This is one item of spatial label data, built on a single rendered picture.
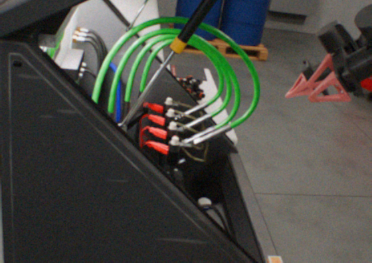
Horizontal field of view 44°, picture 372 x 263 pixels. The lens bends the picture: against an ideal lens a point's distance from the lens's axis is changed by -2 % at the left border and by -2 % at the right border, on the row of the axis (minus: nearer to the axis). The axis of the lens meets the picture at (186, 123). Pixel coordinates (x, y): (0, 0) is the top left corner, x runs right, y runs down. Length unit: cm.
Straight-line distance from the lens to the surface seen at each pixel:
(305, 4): 787
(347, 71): 91
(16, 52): 69
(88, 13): 134
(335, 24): 119
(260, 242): 116
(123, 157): 74
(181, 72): 207
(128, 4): 137
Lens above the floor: 165
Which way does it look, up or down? 25 degrees down
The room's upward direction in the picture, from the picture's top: 9 degrees clockwise
